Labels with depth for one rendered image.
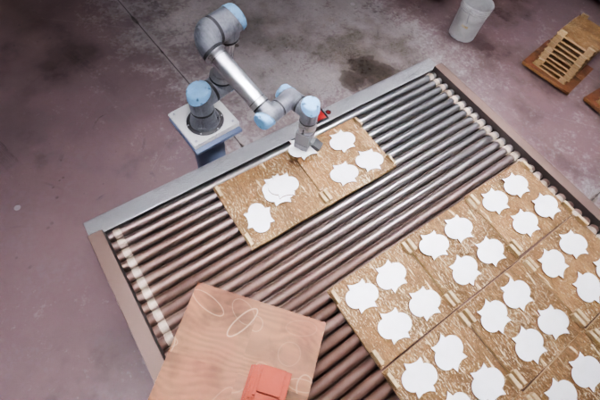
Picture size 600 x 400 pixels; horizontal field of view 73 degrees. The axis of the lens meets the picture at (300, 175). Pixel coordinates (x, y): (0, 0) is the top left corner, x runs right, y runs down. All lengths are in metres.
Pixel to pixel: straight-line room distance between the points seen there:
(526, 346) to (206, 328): 1.25
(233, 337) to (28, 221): 1.96
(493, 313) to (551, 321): 0.25
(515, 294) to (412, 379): 0.59
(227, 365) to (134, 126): 2.23
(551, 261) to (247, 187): 1.40
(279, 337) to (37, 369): 1.64
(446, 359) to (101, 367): 1.84
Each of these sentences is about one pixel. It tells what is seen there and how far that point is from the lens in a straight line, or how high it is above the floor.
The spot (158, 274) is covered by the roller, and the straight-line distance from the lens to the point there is 1.77.
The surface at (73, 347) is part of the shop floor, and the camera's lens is 2.79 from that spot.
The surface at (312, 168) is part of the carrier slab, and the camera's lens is 1.94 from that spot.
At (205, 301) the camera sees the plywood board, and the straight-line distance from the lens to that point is 1.59.
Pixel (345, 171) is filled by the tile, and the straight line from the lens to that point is 1.95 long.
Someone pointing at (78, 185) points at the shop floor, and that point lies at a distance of 3.18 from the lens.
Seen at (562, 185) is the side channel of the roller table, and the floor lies 0.95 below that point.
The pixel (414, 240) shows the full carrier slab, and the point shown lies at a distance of 1.89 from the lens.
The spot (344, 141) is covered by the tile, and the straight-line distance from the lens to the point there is 2.05.
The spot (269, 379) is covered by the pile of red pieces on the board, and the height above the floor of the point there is 1.33.
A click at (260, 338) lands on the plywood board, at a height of 1.04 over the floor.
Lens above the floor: 2.57
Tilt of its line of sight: 59 degrees down
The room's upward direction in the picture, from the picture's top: 11 degrees clockwise
